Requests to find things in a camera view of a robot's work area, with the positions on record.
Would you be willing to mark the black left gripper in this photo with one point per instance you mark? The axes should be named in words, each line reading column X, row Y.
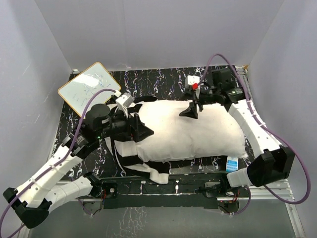
column 135, row 129

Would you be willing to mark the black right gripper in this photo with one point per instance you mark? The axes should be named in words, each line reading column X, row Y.
column 190, row 111

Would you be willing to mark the black white striped pillowcase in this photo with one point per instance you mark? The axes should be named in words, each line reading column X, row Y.
column 150, row 156

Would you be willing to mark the white pillow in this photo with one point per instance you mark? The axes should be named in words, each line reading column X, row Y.
column 214, row 133

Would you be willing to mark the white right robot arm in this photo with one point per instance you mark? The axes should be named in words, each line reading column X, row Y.
column 273, row 161

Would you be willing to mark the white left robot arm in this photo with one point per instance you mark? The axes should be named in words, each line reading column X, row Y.
column 36, row 198

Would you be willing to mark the yellow framed whiteboard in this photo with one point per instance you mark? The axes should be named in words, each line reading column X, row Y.
column 79, row 90

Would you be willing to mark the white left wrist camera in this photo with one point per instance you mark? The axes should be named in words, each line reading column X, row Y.
column 124, row 101

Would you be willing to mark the aluminium table frame rail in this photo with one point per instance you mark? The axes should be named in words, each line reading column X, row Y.
column 176, row 210

